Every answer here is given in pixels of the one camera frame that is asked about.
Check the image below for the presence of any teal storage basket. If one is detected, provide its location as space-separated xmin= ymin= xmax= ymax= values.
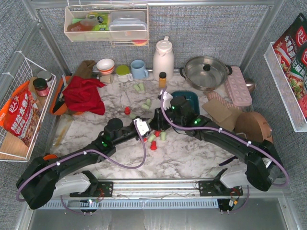
xmin=171 ymin=91 xmax=200 ymax=115

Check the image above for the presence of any brown cardboard sheet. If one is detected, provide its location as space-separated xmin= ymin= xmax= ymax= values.
xmin=202 ymin=99 xmax=243 ymax=131

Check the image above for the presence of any red cloth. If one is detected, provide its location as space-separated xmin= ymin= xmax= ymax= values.
xmin=63 ymin=76 xmax=106 ymax=115

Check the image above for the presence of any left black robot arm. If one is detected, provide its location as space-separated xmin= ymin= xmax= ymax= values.
xmin=16 ymin=117 xmax=151 ymax=209

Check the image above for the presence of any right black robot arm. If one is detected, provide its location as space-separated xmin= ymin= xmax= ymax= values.
xmin=150 ymin=92 xmax=286 ymax=191

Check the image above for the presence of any orange spice bottle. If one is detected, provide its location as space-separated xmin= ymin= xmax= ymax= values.
xmin=159 ymin=72 xmax=166 ymax=88

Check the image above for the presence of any blue mug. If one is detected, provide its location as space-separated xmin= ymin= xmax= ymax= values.
xmin=130 ymin=60 xmax=149 ymax=80

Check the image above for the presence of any striped pink cloth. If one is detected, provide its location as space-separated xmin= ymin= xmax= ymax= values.
xmin=206 ymin=91 xmax=235 ymax=108

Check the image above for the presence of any green lidded cup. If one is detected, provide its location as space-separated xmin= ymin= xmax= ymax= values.
xmin=116 ymin=65 xmax=133 ymax=83

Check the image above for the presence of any white thermos jug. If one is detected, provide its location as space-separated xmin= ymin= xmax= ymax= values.
xmin=153 ymin=36 xmax=175 ymax=81

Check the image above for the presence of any stainless steel pot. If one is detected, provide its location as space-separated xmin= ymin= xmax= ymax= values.
xmin=179 ymin=56 xmax=233 ymax=92

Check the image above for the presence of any glass pepper grinder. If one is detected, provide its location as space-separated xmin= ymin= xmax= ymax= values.
xmin=97 ymin=74 xmax=114 ymax=84

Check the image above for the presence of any white orange striped bowl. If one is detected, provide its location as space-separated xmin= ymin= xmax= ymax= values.
xmin=96 ymin=58 xmax=115 ymax=74

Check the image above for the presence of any pink egg tray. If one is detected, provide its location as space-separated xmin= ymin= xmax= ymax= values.
xmin=225 ymin=66 xmax=252 ymax=107

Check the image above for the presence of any brown cloth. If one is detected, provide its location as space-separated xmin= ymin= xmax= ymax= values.
xmin=74 ymin=60 xmax=96 ymax=79

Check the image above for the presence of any round wooden board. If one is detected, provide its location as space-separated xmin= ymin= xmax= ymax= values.
xmin=235 ymin=112 xmax=273 ymax=143

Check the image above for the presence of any orange tray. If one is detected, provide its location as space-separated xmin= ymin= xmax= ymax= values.
xmin=49 ymin=78 xmax=68 ymax=115

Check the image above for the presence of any orange cup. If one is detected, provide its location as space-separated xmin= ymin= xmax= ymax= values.
xmin=43 ymin=154 xmax=57 ymax=161

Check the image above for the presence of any clear plastic food container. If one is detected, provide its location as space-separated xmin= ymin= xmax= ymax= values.
xmin=108 ymin=11 xmax=147 ymax=41

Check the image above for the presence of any green packaged item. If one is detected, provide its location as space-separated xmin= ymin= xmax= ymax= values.
xmin=86 ymin=12 xmax=110 ymax=31

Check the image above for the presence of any dark lidded jar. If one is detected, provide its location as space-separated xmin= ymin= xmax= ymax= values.
xmin=33 ymin=78 xmax=49 ymax=97

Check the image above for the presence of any silver lidded jar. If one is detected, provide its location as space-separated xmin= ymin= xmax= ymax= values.
xmin=37 ymin=70 xmax=52 ymax=82

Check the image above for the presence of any red seasoning bag left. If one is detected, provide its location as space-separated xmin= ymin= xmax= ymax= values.
xmin=0 ymin=81 xmax=40 ymax=147

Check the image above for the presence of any red seasoning bag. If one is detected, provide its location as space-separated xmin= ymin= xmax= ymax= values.
xmin=0 ymin=81 xmax=40 ymax=147
xmin=273 ymin=13 xmax=307 ymax=118

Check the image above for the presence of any red seasoning bag right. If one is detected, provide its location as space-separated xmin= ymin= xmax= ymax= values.
xmin=273 ymin=13 xmax=307 ymax=118

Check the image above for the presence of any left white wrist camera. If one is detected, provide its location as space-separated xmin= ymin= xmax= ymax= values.
xmin=133 ymin=118 xmax=151 ymax=137

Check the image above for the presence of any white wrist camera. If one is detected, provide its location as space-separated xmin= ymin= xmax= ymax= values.
xmin=133 ymin=118 xmax=151 ymax=137
xmin=158 ymin=90 xmax=173 ymax=111

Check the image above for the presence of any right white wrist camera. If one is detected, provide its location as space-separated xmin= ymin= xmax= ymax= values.
xmin=158 ymin=90 xmax=173 ymax=111

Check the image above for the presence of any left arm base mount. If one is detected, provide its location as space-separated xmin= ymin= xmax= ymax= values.
xmin=77 ymin=181 xmax=114 ymax=198

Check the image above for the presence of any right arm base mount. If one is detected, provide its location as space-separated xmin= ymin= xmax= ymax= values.
xmin=196 ymin=180 xmax=243 ymax=196

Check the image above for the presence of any cream wall basket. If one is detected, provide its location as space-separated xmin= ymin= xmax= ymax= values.
xmin=64 ymin=3 xmax=149 ymax=46

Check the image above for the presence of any white wire basket left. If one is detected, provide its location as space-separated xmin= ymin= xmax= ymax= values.
xmin=0 ymin=57 xmax=57 ymax=162

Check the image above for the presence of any white wire basket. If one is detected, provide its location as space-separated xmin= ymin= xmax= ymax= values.
xmin=263 ymin=42 xmax=307 ymax=132
xmin=0 ymin=57 xmax=57 ymax=162

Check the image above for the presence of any white wire basket right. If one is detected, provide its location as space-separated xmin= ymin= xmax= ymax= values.
xmin=263 ymin=42 xmax=307 ymax=132

